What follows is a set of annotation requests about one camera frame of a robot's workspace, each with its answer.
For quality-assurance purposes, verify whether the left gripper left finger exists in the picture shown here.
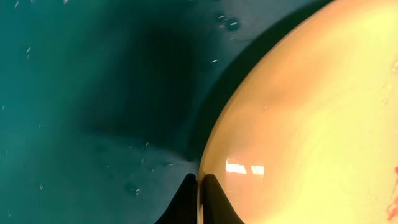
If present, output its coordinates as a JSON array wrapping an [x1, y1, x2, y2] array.
[[155, 174, 198, 224]]

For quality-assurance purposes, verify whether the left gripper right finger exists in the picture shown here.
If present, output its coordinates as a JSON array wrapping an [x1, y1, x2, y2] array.
[[201, 174, 244, 224]]

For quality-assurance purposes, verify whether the teal plastic tray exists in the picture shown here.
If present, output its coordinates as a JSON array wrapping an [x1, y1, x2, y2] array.
[[1, 0, 326, 223]]

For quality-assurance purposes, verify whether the yellow-green plate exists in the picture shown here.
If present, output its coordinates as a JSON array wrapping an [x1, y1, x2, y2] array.
[[198, 0, 397, 224]]

